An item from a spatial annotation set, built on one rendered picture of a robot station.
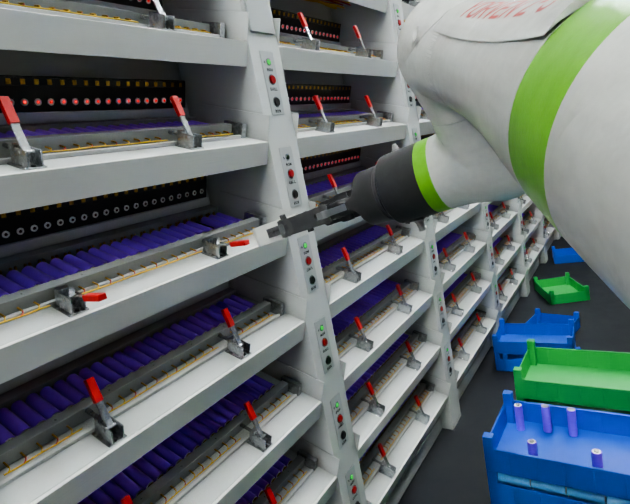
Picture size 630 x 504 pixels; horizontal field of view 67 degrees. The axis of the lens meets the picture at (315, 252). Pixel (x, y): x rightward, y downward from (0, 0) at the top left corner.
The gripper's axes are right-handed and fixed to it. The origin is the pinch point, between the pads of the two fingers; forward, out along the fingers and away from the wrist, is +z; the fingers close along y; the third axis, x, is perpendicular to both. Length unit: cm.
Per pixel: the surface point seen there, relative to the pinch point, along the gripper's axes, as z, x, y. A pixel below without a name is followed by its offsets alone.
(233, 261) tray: 13.5, -2.6, 1.4
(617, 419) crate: -29, -63, 50
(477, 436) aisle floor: 21, -90, 87
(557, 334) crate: 3, -84, 156
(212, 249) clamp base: 14.5, 0.6, -1.3
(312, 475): 27, -55, 15
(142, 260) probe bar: 16.9, 2.6, -13.4
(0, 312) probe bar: 17.2, 2.0, -34.1
